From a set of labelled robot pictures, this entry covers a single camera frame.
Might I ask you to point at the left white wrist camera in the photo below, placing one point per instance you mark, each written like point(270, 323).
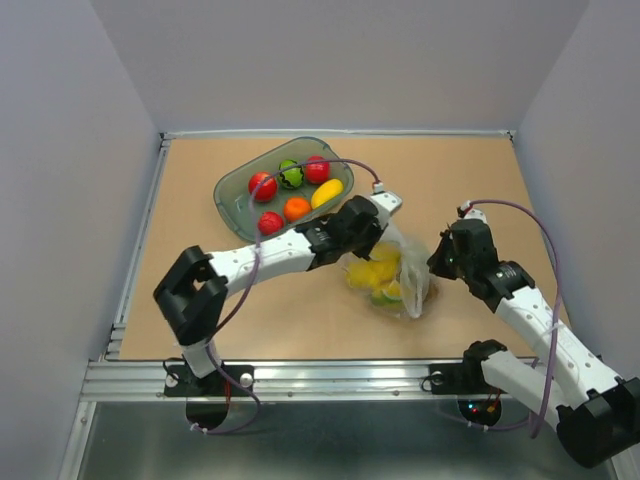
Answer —
point(386, 202)

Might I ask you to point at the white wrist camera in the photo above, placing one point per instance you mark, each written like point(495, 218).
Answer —
point(467, 211)
point(386, 202)

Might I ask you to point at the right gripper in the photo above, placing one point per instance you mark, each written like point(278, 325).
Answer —
point(437, 260)

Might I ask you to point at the clear plastic bag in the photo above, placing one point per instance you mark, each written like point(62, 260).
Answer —
point(413, 279)

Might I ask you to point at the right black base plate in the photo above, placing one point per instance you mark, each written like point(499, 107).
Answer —
point(450, 379)

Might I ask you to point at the aluminium front rail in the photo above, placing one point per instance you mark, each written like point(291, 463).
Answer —
point(274, 381)

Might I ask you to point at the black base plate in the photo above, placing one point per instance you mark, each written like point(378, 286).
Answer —
point(181, 382)
point(450, 379)

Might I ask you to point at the red apple left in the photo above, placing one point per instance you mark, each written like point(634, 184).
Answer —
point(262, 187)

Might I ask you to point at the grey-green plastic basin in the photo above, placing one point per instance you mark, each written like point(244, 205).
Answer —
point(231, 193)

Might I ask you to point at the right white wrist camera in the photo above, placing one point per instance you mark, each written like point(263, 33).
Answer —
point(467, 211)

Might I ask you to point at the red apple right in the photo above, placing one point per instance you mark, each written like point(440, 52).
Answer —
point(317, 170)

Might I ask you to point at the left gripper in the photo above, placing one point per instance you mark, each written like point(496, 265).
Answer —
point(376, 228)

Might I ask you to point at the yellow toy mango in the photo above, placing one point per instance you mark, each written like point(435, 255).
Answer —
point(326, 192)

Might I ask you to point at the green fruit in bag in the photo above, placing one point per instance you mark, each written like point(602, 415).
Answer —
point(381, 300)

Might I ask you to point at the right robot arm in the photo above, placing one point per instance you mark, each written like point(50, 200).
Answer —
point(593, 410)

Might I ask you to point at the orange toy fruit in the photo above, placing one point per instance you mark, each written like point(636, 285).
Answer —
point(296, 208)

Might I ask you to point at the red toy strawberry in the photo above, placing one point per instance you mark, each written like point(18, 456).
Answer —
point(270, 223)

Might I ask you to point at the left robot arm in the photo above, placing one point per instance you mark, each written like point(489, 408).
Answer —
point(192, 293)

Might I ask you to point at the green toy watermelon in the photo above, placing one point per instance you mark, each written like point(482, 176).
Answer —
point(291, 175)

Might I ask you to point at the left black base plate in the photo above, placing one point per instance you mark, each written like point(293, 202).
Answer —
point(181, 382)

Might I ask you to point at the red apple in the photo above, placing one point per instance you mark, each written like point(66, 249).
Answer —
point(317, 170)
point(262, 187)

